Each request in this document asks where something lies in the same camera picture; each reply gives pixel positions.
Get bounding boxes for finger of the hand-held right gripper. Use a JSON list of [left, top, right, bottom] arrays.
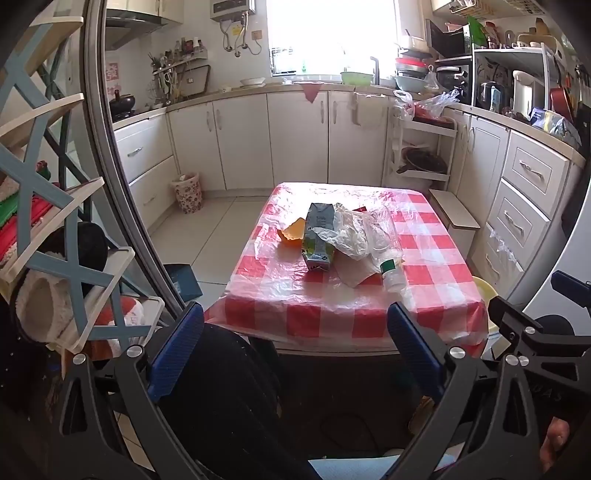
[[488, 295, 591, 367], [551, 270, 591, 306]]

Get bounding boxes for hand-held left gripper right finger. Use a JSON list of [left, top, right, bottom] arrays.
[[387, 302, 543, 480]]

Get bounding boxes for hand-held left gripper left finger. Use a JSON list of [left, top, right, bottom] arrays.
[[58, 302, 206, 480]]

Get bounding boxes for person's right hand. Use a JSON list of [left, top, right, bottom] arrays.
[[539, 418, 571, 472]]

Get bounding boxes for yellow plastic stool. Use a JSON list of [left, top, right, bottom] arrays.
[[471, 275, 500, 334]]

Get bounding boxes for black cloth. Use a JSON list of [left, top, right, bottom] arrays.
[[164, 322, 319, 480]]

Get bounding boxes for blue dustpan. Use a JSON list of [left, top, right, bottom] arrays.
[[164, 263, 203, 309]]

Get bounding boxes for clear bag on drawer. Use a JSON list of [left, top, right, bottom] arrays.
[[489, 225, 525, 274]]

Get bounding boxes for clear bottle with green label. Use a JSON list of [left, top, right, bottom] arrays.
[[379, 258, 408, 294]]

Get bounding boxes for brown cardboard piece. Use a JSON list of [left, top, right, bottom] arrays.
[[333, 251, 380, 288]]

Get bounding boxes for white cabinet with panelled drawers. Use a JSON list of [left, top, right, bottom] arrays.
[[455, 110, 587, 306]]

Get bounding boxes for white step stool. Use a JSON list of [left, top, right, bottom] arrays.
[[429, 188, 481, 269]]

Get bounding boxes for red checked plastic tablecloth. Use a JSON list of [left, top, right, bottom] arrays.
[[204, 182, 489, 356]]

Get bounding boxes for clear plastic bag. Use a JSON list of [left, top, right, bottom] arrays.
[[311, 204, 405, 264]]

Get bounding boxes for black fluffy slipper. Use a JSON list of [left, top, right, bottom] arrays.
[[37, 222, 110, 274]]

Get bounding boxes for white fluffy slipper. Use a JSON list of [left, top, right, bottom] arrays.
[[15, 269, 85, 343]]

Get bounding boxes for grey green drink carton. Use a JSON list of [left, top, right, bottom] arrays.
[[302, 203, 339, 272]]

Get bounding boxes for floral waste bin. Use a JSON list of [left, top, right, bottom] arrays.
[[171, 172, 203, 214]]

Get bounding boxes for blue food bag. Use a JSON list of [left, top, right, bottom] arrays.
[[529, 108, 581, 145]]

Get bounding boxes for large orange pomelo peel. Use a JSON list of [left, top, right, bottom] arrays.
[[277, 217, 308, 248]]

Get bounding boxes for red pan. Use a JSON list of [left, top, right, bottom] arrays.
[[549, 85, 576, 123]]

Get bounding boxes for dark wok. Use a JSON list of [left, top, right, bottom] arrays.
[[400, 147, 448, 174]]

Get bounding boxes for white thermos pot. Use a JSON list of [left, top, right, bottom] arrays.
[[512, 69, 548, 119]]

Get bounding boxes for white trolley rack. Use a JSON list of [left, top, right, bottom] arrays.
[[383, 95, 459, 184]]

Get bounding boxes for white drawer cabinet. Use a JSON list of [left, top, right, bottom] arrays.
[[113, 113, 180, 219]]

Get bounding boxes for steel kettle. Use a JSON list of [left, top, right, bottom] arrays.
[[478, 80, 507, 112]]

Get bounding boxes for white and blue shelf rack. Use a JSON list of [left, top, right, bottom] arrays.
[[0, 0, 165, 352]]

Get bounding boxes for crumpled clear shopping bag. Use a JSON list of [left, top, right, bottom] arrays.
[[392, 89, 461, 122]]

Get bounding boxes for black toaster oven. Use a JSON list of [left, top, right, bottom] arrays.
[[436, 65, 472, 105]]

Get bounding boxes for white counter shelf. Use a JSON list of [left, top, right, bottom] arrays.
[[471, 45, 562, 114]]

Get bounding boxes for white corner base cabinets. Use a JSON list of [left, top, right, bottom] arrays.
[[166, 89, 393, 192]]

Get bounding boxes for white hanging bag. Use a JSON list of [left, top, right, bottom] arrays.
[[349, 91, 389, 127]]

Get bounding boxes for black cooking pot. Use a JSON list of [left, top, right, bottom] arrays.
[[109, 90, 138, 117]]

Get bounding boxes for stack of basins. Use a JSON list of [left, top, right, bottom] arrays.
[[394, 56, 433, 93]]

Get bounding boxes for black microwave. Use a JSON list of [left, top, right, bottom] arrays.
[[427, 20, 472, 59]]

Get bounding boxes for window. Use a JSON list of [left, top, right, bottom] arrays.
[[266, 0, 400, 77]]

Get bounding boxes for range hood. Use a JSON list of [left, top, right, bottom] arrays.
[[105, 8, 184, 49]]

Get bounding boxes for white water heater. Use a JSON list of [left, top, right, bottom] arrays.
[[210, 0, 257, 20]]

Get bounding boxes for grey sliding door frame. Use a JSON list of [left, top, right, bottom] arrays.
[[83, 0, 186, 315]]

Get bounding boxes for wall utensil rack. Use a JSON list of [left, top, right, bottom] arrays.
[[148, 39, 211, 105]]

